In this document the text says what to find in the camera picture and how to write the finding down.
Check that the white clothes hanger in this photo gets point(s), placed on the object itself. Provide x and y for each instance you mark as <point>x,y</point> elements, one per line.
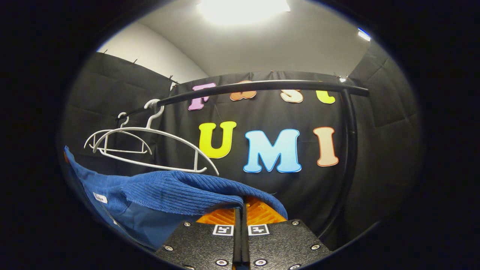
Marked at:
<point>149,128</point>
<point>123,151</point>

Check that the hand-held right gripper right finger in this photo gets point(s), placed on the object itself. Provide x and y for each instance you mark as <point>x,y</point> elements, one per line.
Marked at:
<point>281,243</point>

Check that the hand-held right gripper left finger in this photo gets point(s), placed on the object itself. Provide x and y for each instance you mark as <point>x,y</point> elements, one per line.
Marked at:
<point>202,247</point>

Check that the large ceiling light panel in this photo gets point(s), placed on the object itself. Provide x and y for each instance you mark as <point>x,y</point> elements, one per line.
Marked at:
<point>243,10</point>

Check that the black clothes rack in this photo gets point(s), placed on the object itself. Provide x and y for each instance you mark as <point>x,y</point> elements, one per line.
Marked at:
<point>262,85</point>

